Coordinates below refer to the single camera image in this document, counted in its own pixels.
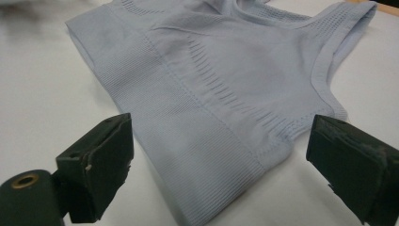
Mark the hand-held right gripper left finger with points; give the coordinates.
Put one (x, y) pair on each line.
(97, 166)

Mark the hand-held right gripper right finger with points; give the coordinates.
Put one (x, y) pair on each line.
(354, 166)

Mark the light blue sports bra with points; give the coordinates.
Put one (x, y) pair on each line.
(219, 94)

